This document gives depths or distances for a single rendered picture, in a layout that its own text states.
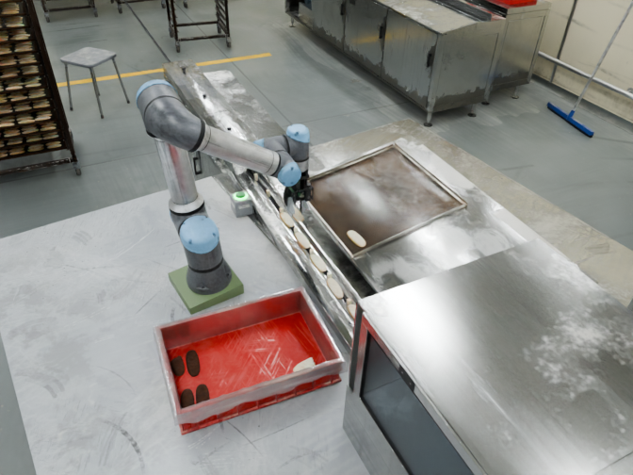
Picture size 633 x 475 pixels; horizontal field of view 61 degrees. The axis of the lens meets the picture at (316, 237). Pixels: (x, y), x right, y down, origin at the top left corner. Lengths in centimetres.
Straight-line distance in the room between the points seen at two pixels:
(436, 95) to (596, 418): 381
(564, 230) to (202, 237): 144
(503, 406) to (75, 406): 113
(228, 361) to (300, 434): 32
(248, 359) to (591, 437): 97
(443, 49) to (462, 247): 278
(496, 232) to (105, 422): 138
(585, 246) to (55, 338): 192
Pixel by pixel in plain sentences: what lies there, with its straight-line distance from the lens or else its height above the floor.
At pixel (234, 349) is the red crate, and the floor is 82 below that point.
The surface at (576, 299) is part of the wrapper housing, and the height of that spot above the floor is 130.
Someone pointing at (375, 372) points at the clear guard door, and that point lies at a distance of 120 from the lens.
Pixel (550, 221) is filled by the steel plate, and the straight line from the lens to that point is 240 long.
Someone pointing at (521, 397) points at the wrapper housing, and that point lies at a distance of 107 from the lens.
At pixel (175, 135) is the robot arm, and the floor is 143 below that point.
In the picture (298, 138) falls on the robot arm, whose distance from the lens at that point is 179.
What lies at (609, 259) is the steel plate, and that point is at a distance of 231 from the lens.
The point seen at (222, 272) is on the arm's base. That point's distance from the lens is 180.
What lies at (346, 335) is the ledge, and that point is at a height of 86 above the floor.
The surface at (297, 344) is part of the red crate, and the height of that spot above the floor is 82.
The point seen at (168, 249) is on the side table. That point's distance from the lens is 208.
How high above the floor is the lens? 212
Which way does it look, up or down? 39 degrees down
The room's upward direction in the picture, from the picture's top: 2 degrees clockwise
